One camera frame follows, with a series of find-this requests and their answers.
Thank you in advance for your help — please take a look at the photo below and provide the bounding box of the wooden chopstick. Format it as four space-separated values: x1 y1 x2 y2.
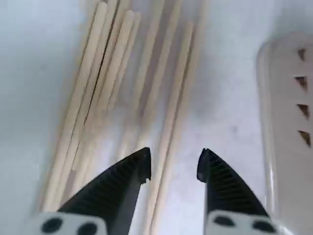
40 1 108 213
55 0 122 209
117 0 167 162
70 10 135 172
150 0 212 235
135 0 184 152
106 11 142 111
143 21 195 235

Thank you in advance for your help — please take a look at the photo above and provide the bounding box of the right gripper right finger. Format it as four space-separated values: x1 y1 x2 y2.
196 147 282 235

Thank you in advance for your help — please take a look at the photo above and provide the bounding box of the beige plastic basket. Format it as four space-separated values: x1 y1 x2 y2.
255 31 313 235

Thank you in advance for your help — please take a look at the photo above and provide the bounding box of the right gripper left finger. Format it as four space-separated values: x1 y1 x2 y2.
40 146 152 235

